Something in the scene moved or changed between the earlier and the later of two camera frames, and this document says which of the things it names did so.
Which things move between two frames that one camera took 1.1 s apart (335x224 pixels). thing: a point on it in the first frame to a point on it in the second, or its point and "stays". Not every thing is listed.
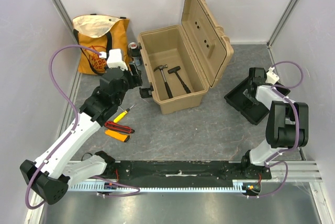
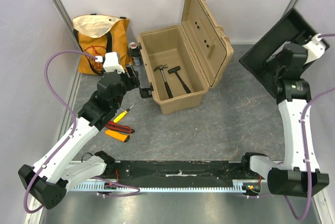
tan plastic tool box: [181, 62] stays
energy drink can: [135, 52] stays
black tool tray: [255, 111] to [294, 29]
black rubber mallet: [174, 70] stays
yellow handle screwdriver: [122, 115] stays
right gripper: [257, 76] to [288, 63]
